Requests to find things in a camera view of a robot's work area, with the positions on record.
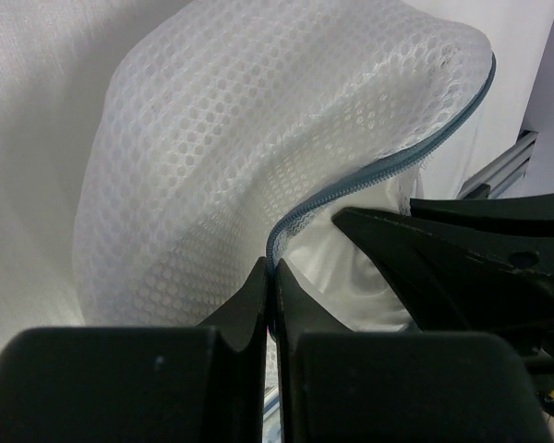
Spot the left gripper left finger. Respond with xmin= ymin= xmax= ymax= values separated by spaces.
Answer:
xmin=0 ymin=259 xmax=269 ymax=442

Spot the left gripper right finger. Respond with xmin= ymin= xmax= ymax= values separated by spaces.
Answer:
xmin=272 ymin=263 xmax=552 ymax=442

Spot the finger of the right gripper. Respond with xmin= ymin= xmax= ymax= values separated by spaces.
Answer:
xmin=333 ymin=208 xmax=554 ymax=359
xmin=410 ymin=194 xmax=554 ymax=237

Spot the white mesh bag blue zipper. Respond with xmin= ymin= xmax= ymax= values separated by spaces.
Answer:
xmin=73 ymin=1 xmax=495 ymax=326

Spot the aluminium right side rail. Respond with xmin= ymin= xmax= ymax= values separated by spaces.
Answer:
xmin=457 ymin=130 xmax=538 ymax=199

